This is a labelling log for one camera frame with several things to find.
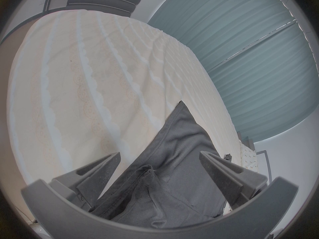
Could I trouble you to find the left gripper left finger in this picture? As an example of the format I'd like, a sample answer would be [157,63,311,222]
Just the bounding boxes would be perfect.
[51,152,122,211]

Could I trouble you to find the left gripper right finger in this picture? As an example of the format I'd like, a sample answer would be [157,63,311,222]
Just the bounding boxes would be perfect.
[199,151,269,206]

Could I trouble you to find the black T-shirt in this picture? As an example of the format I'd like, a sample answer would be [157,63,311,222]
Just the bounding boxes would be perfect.
[88,100,233,230]

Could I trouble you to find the bed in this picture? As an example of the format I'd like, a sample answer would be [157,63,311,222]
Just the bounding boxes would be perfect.
[6,9,272,221]

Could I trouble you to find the white printed pillow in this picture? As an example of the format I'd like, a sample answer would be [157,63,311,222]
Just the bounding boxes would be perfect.
[239,141,258,171]

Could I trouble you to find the grey bedside table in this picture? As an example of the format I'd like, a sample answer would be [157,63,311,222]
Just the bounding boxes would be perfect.
[236,131,255,149]

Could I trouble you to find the blue-green curtain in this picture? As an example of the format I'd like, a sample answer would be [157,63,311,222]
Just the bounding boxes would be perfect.
[207,21,319,142]
[147,0,298,70]

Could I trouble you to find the black chest of drawers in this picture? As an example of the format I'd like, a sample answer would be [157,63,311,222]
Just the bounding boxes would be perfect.
[42,0,142,17]

